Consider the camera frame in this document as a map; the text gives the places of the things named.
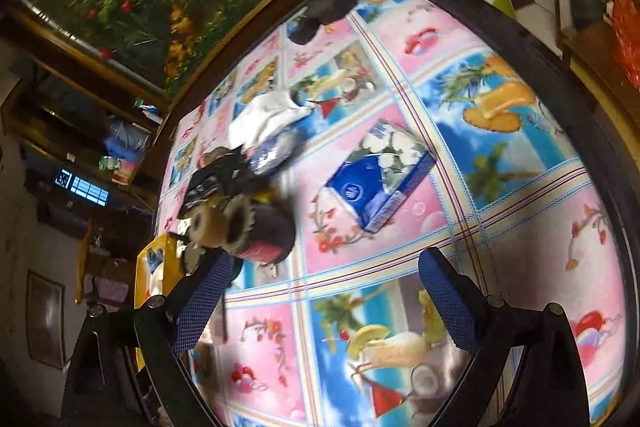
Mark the white plastic bag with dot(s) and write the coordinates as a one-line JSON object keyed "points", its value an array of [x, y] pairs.
{"points": [[265, 119]]}

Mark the blue cloth on shelf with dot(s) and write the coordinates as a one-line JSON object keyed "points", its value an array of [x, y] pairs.
{"points": [[125, 139]]}

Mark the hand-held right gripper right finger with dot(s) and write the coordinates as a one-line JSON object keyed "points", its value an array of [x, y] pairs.
{"points": [[450, 302]]}

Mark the wooden side table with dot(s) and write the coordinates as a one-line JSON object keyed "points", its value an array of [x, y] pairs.
{"points": [[605, 72]]}

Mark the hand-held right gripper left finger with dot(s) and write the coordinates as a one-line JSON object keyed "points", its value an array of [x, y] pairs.
{"points": [[200, 307]]}

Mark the framed wall picture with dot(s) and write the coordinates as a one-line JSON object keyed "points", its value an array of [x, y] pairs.
{"points": [[45, 324]]}

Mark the blue silver foil packet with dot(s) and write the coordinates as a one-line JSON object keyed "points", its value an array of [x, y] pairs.
{"points": [[272, 154]]}

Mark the brown furry plush toy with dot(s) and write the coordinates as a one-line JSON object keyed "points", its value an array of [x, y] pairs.
{"points": [[270, 232]]}

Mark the black round table rim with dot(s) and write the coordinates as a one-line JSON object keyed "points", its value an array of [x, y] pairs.
{"points": [[610, 192]]}

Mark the black device with blue display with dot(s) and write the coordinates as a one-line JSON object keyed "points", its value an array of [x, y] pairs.
{"points": [[82, 187]]}

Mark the blue tissue pack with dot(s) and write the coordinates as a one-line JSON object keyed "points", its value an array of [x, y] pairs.
{"points": [[365, 192]]}

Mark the black snack packet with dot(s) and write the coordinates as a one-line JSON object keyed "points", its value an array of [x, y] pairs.
{"points": [[210, 182]]}

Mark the orange red plastic bag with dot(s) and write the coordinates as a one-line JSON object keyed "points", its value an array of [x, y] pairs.
{"points": [[625, 32]]}

